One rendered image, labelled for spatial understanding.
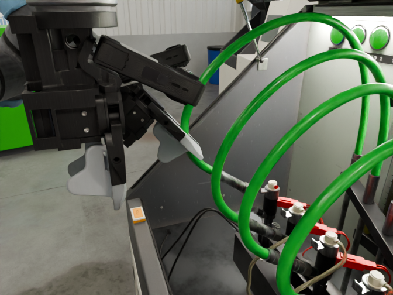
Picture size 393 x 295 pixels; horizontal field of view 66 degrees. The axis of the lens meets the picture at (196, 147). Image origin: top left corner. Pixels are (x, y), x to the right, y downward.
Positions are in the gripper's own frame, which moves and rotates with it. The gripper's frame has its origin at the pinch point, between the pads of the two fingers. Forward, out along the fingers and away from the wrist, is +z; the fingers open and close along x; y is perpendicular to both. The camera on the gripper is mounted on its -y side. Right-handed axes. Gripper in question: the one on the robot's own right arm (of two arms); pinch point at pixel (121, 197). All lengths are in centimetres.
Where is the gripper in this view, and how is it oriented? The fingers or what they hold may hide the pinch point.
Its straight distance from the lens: 37.1
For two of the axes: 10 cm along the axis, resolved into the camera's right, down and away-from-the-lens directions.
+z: 0.0, 9.1, 4.1
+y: -9.5, 1.3, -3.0
